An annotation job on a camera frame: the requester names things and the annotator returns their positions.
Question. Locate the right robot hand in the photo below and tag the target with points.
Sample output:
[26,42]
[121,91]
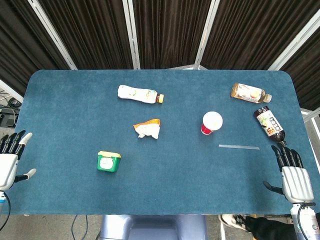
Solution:
[297,185]

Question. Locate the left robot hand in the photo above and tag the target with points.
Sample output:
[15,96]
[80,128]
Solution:
[7,167]

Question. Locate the clear plastic straw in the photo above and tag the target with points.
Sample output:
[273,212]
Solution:
[238,146]

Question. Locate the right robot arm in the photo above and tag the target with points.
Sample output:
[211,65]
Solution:
[308,221]

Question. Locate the red paper cup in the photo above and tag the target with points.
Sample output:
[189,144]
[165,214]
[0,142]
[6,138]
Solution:
[212,120]

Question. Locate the black trouser leg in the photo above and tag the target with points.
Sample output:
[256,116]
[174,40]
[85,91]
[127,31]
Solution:
[270,228]

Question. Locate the dark tea bottle black cap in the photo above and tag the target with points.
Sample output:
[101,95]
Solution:
[270,123]

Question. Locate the white patterned shoe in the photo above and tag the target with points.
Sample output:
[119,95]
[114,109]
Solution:
[235,221]

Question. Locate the green tub yellow lid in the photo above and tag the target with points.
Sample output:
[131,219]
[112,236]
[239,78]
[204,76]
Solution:
[108,162]

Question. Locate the amber tea bottle beige cap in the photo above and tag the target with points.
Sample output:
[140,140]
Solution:
[247,93]

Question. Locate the dark brown curtain panel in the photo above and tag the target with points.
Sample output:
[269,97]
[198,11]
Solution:
[170,32]
[310,75]
[87,32]
[255,32]
[15,37]

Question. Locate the blue table mat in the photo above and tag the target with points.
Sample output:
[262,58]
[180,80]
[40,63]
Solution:
[160,180]

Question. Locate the crumpled orange white snack bag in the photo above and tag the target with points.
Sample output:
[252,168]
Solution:
[147,130]

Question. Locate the white label bottle orange cap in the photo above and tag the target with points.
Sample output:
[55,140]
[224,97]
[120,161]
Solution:
[135,94]

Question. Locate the lavender robot torso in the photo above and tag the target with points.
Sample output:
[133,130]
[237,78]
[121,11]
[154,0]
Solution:
[152,227]

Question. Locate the white partition foot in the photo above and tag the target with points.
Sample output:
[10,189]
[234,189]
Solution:
[187,67]

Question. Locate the white partition frame post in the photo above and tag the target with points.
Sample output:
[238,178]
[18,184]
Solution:
[50,30]
[311,113]
[10,90]
[207,35]
[296,42]
[132,35]

